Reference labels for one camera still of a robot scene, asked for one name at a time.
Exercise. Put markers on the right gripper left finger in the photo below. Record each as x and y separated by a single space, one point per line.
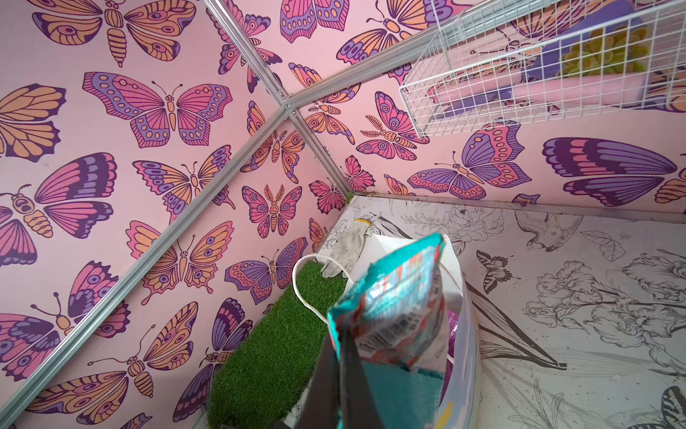
321 406

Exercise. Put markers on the purple grape candy bag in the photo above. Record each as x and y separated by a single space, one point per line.
453 322

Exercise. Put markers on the green grapes toy in basket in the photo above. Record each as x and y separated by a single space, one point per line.
607 52

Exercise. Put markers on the green artificial grass mat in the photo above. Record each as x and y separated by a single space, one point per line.
266 377

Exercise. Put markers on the pink roll in basket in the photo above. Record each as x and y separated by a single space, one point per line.
502 80

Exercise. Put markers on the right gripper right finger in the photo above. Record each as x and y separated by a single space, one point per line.
358 409

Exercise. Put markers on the teal Fox's candy bag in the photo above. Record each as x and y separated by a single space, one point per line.
396 313

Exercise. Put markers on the purple item in basket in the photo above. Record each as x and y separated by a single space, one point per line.
558 26

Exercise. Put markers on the white knit work glove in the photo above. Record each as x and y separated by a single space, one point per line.
347 250

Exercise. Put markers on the white paper gift bag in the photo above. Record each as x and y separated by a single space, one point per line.
458 407

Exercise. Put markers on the white wire basket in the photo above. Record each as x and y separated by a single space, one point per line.
489 32

